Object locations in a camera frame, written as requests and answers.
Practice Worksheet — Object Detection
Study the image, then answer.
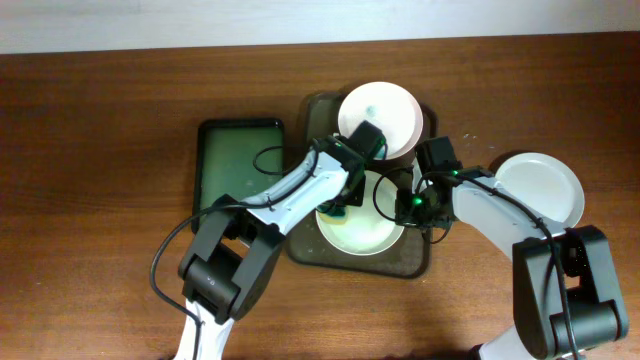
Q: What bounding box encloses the large brown serving tray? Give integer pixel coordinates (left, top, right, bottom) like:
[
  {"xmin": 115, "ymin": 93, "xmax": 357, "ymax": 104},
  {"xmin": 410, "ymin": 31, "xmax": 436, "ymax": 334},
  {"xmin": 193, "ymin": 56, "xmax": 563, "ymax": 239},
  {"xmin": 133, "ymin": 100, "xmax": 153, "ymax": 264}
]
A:
[{"xmin": 285, "ymin": 92, "xmax": 431, "ymax": 279}]

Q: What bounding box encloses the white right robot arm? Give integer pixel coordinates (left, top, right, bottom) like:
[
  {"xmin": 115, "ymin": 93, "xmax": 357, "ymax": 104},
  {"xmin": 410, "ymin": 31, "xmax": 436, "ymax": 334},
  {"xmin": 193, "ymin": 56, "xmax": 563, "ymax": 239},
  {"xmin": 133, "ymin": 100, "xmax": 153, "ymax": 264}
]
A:
[{"xmin": 395, "ymin": 167, "xmax": 630, "ymax": 359}]

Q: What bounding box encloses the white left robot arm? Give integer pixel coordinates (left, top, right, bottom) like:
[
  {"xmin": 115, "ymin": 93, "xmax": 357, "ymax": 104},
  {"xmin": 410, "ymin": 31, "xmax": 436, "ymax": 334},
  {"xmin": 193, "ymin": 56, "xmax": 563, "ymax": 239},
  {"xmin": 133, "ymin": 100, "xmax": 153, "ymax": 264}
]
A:
[{"xmin": 176, "ymin": 136, "xmax": 376, "ymax": 359}]

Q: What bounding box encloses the green yellow sponge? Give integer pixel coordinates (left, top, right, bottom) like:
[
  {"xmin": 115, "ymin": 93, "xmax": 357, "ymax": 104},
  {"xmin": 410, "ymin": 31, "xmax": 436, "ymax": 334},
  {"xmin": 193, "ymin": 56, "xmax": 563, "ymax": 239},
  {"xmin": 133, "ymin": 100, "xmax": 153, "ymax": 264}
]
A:
[{"xmin": 316, "ymin": 200, "xmax": 348, "ymax": 224}]

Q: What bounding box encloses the white plate light blue rim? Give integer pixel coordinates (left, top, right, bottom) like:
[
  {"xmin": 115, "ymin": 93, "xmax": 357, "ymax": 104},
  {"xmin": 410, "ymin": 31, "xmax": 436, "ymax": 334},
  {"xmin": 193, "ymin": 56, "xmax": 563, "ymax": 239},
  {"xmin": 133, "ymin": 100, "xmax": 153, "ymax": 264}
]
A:
[{"xmin": 496, "ymin": 152, "xmax": 585, "ymax": 227}]

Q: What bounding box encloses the white plate pink rim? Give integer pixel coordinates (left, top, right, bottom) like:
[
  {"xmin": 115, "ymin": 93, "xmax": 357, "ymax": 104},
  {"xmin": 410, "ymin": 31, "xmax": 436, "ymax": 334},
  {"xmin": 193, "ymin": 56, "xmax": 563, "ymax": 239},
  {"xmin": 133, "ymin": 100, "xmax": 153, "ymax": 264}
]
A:
[{"xmin": 337, "ymin": 81, "xmax": 424, "ymax": 160}]

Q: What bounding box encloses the dark green water tray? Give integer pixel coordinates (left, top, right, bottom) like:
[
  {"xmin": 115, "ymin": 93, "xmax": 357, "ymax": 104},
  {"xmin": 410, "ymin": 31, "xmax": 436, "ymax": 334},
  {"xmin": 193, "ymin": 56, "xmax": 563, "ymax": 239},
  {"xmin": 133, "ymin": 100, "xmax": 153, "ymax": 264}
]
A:
[{"xmin": 192, "ymin": 118, "xmax": 284, "ymax": 213}]

